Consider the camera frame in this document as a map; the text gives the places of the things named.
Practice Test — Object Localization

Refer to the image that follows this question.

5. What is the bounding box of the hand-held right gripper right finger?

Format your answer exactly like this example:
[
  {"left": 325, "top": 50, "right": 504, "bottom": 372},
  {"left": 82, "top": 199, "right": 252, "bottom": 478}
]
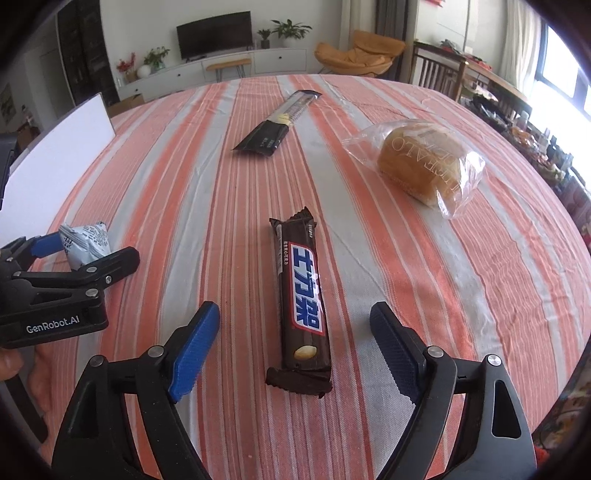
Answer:
[{"left": 369, "top": 301, "right": 539, "bottom": 480}]

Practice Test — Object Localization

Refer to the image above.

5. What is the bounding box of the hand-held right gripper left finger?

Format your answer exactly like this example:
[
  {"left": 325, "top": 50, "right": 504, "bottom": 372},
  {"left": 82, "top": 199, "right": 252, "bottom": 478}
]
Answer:
[{"left": 51, "top": 301, "right": 220, "bottom": 480}]

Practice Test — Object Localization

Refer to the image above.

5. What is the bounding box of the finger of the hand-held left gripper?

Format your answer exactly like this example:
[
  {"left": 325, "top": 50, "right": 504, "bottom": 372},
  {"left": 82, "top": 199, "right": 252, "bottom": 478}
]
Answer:
[
  {"left": 0, "top": 232, "right": 65, "bottom": 273},
  {"left": 11, "top": 246, "right": 140, "bottom": 306}
]

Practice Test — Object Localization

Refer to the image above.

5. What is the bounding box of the white blue cracker packet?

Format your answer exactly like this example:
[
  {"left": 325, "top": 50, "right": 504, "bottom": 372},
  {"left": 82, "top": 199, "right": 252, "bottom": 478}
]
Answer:
[{"left": 59, "top": 221, "right": 112, "bottom": 271}]

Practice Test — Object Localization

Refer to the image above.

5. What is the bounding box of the white cardboard box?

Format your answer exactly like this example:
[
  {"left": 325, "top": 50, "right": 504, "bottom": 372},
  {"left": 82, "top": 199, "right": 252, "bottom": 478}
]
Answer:
[{"left": 0, "top": 92, "right": 116, "bottom": 241}]

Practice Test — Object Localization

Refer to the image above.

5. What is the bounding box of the brown chocolate bar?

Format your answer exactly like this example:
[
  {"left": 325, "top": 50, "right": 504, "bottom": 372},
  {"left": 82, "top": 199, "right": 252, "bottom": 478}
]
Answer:
[{"left": 265, "top": 206, "right": 334, "bottom": 399}]

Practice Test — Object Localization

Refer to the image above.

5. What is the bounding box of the bread loaf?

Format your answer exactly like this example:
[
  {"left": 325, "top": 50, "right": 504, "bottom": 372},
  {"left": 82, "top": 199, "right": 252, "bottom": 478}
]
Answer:
[{"left": 342, "top": 119, "right": 487, "bottom": 220}]

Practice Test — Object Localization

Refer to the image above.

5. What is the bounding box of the person's left hand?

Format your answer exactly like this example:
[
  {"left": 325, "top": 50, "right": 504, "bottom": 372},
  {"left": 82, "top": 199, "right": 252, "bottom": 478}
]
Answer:
[{"left": 0, "top": 349, "right": 24, "bottom": 382}]

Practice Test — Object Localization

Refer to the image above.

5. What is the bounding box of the orange grey striped tablecloth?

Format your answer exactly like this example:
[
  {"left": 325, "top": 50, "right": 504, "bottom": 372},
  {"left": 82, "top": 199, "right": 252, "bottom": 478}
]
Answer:
[{"left": 25, "top": 73, "right": 591, "bottom": 480}]

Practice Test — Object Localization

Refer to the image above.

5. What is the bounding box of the brown cardboard box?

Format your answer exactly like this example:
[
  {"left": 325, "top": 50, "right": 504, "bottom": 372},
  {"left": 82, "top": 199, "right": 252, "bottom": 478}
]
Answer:
[{"left": 106, "top": 93, "right": 145, "bottom": 116}]

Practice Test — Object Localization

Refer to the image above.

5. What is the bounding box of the floral patterned cushion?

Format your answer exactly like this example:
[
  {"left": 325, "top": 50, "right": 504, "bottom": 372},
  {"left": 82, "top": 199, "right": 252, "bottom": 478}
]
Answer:
[{"left": 530, "top": 392, "right": 589, "bottom": 464}]

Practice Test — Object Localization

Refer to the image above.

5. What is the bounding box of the red flower bouquet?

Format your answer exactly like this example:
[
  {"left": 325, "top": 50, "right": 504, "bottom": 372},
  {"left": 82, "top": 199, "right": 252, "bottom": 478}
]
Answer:
[{"left": 116, "top": 52, "right": 138, "bottom": 84}]

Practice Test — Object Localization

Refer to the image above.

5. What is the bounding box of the white vase with green plant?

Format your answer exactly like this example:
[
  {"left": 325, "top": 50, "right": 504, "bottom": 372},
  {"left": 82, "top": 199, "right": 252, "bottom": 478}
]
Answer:
[{"left": 137, "top": 45, "right": 171, "bottom": 79}]

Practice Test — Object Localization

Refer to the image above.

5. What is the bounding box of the long black cracker packet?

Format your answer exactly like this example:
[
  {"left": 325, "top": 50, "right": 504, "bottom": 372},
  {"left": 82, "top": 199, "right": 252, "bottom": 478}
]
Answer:
[{"left": 233, "top": 89, "right": 323, "bottom": 158}]

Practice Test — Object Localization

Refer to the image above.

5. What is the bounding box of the small wooden bench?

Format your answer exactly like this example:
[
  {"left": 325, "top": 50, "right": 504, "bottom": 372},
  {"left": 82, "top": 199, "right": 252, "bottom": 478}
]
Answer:
[{"left": 206, "top": 56, "right": 253, "bottom": 83}]

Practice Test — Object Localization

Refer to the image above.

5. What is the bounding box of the clutter of bottles and jars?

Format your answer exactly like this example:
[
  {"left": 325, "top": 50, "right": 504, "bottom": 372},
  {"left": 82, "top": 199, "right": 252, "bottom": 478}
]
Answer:
[{"left": 465, "top": 87, "right": 591, "bottom": 234}]

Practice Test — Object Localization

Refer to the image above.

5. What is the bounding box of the black television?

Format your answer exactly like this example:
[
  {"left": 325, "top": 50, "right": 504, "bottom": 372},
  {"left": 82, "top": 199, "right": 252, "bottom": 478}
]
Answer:
[{"left": 176, "top": 11, "right": 254, "bottom": 61}]

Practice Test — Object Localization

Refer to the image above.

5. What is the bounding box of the white television cabinet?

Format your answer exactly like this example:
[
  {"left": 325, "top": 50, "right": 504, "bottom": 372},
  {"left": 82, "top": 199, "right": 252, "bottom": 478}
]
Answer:
[{"left": 117, "top": 48, "right": 308, "bottom": 99}]

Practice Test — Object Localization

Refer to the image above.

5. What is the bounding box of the dark wooden slatted chair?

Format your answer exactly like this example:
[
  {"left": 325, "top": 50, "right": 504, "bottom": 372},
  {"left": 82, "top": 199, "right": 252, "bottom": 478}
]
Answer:
[
  {"left": 488, "top": 82, "right": 533, "bottom": 118},
  {"left": 410, "top": 41, "right": 468, "bottom": 101}
]

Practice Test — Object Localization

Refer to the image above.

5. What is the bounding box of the large leafy potted plant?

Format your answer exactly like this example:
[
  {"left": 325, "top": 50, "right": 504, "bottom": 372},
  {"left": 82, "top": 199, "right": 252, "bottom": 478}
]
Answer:
[{"left": 271, "top": 19, "right": 313, "bottom": 49}]

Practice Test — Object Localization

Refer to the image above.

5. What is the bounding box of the orange lounge chair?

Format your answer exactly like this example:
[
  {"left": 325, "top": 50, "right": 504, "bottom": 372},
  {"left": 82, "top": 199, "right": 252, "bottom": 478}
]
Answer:
[{"left": 314, "top": 30, "right": 407, "bottom": 79}]

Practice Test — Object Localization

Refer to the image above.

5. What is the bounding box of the grey curtain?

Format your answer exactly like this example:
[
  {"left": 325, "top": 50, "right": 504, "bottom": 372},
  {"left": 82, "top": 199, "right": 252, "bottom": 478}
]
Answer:
[{"left": 376, "top": 0, "right": 419, "bottom": 85}]

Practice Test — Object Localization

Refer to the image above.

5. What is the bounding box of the large window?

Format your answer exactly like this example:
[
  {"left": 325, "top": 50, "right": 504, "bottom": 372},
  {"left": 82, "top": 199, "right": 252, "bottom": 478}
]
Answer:
[{"left": 531, "top": 21, "right": 591, "bottom": 118}]

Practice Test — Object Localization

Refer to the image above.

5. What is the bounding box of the white curtain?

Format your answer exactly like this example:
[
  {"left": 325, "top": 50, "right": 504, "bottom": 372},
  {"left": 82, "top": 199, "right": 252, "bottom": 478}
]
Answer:
[{"left": 501, "top": 0, "right": 542, "bottom": 94}]

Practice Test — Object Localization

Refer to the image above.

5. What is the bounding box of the black wall cabinet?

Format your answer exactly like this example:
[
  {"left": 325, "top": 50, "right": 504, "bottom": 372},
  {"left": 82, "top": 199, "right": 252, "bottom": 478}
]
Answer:
[{"left": 57, "top": 0, "right": 119, "bottom": 108}]

